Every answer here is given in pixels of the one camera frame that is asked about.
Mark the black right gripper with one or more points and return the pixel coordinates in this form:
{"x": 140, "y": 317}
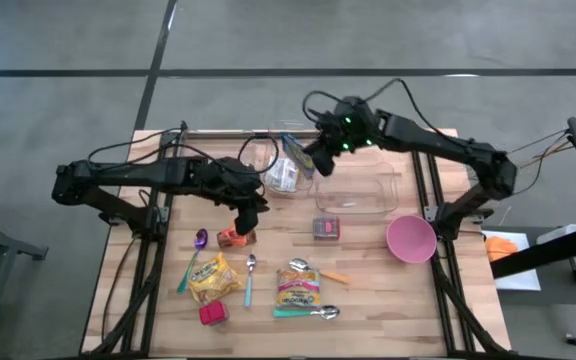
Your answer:
{"x": 353, "y": 125}

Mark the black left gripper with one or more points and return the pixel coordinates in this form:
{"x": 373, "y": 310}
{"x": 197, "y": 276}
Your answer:
{"x": 228, "y": 182}

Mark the blue ramen packet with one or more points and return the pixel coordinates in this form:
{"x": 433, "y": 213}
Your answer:
{"x": 298, "y": 152}

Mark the orange taco seasoning packet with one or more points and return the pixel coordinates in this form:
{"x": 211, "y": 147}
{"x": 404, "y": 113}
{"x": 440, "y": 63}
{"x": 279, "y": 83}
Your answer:
{"x": 227, "y": 239}

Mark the yellow ramen packet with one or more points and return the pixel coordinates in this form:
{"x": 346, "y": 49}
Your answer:
{"x": 213, "y": 279}

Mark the patterned paprika tin red lid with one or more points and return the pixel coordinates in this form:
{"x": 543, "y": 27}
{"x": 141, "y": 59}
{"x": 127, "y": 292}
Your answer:
{"x": 326, "y": 228}

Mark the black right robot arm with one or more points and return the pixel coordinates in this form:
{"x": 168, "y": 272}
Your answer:
{"x": 443, "y": 142}

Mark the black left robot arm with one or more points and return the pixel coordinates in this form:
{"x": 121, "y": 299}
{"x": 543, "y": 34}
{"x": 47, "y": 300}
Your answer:
{"x": 133, "y": 175}

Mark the clear plastic bin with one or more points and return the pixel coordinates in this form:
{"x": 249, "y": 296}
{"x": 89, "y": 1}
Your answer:
{"x": 363, "y": 192}
{"x": 278, "y": 135}
{"x": 218, "y": 145}

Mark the red band ramen packet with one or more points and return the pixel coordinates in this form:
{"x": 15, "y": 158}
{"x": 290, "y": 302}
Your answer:
{"x": 298, "y": 290}

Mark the red pink small box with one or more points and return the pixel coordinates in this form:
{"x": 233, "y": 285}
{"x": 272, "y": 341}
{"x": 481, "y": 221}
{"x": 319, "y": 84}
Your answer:
{"x": 212, "y": 313}

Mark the pink bowl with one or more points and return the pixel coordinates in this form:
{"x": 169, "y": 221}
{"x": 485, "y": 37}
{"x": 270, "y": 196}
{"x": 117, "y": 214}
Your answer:
{"x": 410, "y": 240}

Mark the orange cloth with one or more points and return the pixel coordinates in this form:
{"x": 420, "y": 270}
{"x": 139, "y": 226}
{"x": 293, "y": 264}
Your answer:
{"x": 500, "y": 248}

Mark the white paper sheet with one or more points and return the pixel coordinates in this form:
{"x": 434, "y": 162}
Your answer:
{"x": 518, "y": 280}

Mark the black beam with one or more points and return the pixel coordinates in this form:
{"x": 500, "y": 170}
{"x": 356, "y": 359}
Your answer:
{"x": 543, "y": 255}

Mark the white container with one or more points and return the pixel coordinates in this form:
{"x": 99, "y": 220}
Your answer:
{"x": 555, "y": 234}

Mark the black aluminium rig frame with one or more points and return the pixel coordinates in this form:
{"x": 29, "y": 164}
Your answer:
{"x": 218, "y": 134}

